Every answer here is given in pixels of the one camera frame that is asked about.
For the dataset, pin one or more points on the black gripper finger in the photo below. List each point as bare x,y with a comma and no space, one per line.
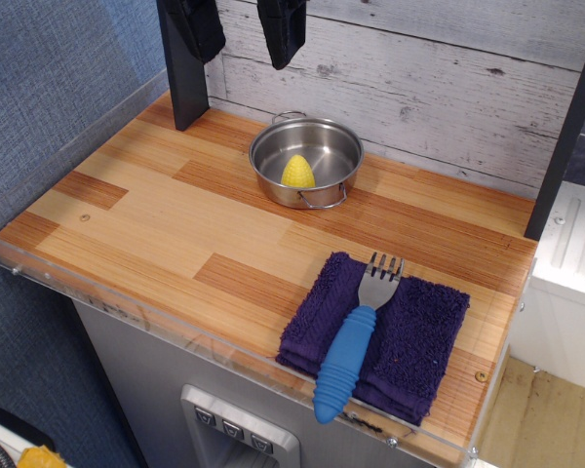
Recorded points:
199,26
284,27

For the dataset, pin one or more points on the yellow toy corn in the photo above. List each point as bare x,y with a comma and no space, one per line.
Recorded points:
298,173

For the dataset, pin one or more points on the yellow black object bottom left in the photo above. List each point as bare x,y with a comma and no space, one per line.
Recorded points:
17,435

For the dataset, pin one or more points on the small steel pot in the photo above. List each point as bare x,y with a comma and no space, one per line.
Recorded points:
333,151

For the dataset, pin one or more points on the clear acrylic table guard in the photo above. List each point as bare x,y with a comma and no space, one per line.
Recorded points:
185,273

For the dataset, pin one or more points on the white toy sink unit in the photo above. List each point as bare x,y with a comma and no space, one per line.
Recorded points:
548,331

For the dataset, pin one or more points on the purple folded towel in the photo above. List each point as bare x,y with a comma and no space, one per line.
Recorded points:
409,349

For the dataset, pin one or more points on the dark left shelf post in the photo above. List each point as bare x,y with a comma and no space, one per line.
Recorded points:
186,75

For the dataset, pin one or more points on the silver dispenser panel with buttons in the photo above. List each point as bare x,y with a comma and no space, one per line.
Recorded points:
224,435

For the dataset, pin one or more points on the dark shelf post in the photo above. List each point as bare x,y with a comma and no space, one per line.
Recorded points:
186,75
559,162

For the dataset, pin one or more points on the dark right shelf post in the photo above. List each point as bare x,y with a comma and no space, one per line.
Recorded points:
559,162

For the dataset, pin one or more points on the blue handled metal fork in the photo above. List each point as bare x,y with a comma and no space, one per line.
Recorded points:
340,370

